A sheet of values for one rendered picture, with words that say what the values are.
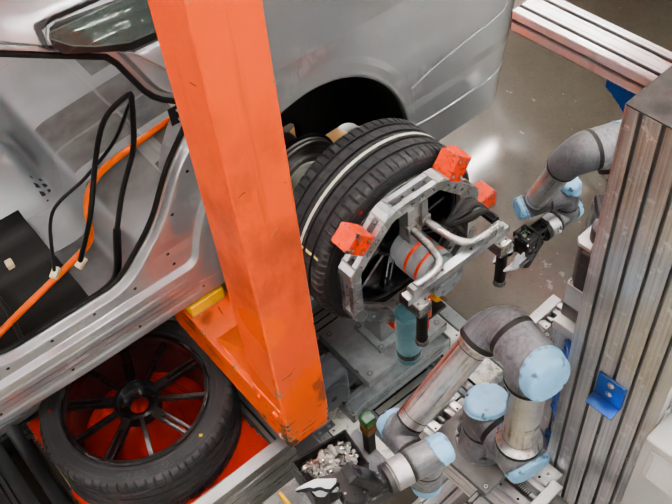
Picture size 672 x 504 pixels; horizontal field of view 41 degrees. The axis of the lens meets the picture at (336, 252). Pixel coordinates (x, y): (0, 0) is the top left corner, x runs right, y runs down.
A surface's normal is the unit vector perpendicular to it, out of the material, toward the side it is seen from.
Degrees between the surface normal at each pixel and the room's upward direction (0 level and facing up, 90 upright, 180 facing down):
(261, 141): 90
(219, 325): 0
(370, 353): 0
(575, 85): 0
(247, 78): 90
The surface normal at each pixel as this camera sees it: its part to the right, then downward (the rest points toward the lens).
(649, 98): -0.07, -0.64
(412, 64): 0.63, 0.56
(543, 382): 0.47, 0.56
